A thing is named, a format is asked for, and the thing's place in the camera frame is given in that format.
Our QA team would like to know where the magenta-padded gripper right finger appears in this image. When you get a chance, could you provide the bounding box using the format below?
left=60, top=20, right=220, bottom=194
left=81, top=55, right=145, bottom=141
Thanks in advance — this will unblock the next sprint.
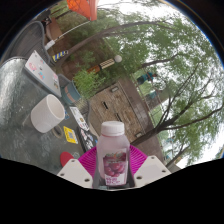
left=127, top=144, right=172, bottom=188

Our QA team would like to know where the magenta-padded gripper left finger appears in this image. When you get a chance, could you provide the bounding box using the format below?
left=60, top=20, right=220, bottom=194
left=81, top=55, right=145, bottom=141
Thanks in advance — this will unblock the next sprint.
left=56, top=148, right=101, bottom=189

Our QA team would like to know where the person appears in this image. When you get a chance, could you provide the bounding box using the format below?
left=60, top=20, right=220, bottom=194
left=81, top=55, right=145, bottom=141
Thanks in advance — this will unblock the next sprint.
left=136, top=71, right=158, bottom=86

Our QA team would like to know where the green plant in blue pot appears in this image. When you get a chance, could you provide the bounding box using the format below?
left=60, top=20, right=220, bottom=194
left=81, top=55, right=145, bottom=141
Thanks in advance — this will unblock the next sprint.
left=61, top=68, right=101, bottom=106

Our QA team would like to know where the lamp post with globe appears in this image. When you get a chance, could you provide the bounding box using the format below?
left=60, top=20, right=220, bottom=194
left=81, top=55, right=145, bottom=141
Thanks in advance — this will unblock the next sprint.
left=87, top=54, right=123, bottom=75

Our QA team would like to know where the flat round red coaster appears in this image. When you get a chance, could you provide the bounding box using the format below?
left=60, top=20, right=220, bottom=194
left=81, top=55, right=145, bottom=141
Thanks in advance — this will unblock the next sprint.
left=59, top=151, right=76, bottom=168

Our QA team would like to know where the orange canopy tent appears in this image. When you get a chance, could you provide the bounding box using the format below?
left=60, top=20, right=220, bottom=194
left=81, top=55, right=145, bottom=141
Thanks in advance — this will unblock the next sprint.
left=44, top=0, right=99, bottom=51

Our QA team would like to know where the white ceramic cup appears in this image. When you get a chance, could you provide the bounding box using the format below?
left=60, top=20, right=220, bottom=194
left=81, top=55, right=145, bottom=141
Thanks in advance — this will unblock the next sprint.
left=30, top=93, right=66, bottom=134

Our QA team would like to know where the white sticker sheet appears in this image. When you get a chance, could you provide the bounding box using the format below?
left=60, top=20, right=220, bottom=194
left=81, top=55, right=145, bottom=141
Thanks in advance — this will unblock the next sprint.
left=69, top=106, right=90, bottom=132

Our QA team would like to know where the yellow blue striped cone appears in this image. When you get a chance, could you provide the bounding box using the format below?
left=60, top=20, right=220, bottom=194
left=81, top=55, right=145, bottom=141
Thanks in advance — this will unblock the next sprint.
left=51, top=49, right=69, bottom=63

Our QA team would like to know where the grey laptop with stickers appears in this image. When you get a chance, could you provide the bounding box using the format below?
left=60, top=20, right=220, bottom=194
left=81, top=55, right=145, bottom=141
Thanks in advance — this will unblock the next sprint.
left=23, top=49, right=63, bottom=98

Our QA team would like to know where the yellow card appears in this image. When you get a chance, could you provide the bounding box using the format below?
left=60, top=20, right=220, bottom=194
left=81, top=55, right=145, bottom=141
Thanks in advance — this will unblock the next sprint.
left=63, top=125, right=79, bottom=145

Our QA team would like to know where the pink juice bottle white cap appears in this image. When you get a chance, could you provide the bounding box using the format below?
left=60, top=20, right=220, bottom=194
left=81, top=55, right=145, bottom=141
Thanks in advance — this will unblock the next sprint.
left=95, top=120, right=132, bottom=188

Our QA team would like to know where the black laptop with stickers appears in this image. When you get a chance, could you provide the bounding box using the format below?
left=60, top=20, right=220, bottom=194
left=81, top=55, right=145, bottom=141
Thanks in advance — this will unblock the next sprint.
left=76, top=124, right=99, bottom=153

